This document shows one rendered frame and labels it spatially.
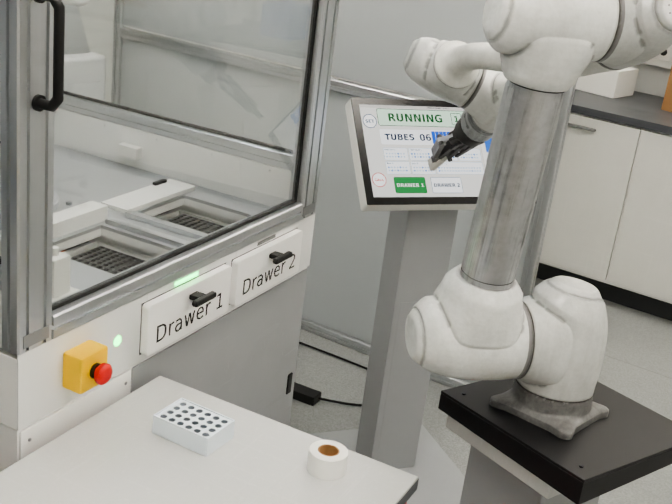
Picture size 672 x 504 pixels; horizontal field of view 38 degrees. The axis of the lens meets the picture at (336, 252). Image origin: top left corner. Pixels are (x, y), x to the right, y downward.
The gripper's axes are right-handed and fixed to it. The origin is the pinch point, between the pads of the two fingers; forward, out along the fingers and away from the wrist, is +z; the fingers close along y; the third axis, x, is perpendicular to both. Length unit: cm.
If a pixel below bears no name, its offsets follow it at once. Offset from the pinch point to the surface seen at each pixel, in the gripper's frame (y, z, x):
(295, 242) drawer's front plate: 36.8, 12.6, 15.1
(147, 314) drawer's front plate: 81, -16, 36
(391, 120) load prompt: 1.0, 16.9, -18.8
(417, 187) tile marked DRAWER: -2.3, 16.9, 0.9
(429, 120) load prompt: -10.6, 16.8, -18.5
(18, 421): 108, -26, 55
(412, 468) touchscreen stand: -16, 84, 71
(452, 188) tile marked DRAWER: -12.8, 16.8, 1.8
